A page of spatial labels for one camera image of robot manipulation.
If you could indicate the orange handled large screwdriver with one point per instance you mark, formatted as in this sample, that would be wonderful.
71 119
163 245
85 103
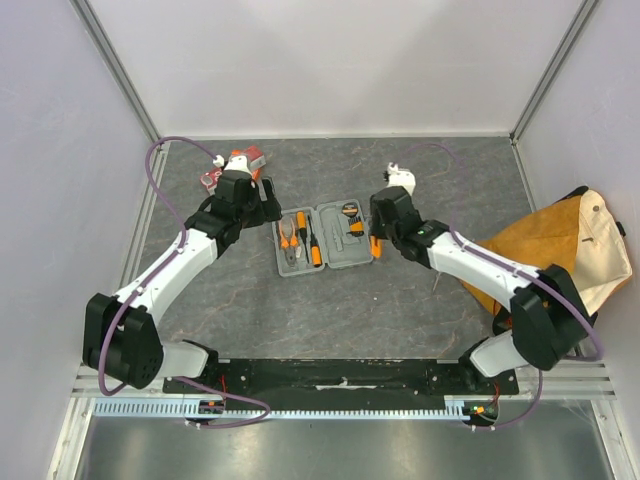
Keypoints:
316 256

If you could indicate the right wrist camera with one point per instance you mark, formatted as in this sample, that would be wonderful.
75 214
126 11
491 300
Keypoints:
399 183

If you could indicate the black electrical tape roll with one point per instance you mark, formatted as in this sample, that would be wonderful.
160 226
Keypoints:
350 209

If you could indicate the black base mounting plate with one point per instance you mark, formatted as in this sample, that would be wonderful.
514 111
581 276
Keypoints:
350 398

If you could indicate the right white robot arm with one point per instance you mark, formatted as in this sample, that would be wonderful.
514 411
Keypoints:
547 314

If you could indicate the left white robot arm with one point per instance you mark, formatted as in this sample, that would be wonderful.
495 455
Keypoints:
121 338

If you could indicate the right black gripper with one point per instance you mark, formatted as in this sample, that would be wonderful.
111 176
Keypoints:
377 226

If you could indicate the orange red cardboard box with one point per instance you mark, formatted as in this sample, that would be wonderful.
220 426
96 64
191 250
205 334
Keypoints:
250 160

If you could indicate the hex key set orange holder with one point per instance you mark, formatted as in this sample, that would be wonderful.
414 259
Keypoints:
356 226

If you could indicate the grey slotted cable duct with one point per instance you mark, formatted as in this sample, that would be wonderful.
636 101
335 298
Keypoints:
195 408

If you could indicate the orange utility knife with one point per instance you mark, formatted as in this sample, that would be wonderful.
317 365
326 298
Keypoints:
376 246

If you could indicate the tan canvas tool bag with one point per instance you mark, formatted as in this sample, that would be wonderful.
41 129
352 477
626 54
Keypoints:
577 233

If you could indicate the grey plastic tool case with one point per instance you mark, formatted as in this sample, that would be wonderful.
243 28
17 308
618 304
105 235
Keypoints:
339 250

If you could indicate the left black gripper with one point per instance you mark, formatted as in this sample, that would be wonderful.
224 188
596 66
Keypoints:
272 208

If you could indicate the orange pliers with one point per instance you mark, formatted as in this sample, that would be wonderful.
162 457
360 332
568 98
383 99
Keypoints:
289 242

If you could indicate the orange handled small screwdriver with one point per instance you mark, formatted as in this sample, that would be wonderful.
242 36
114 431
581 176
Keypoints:
302 230

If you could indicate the aluminium frame rail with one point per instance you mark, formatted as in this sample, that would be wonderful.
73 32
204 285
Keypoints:
255 377

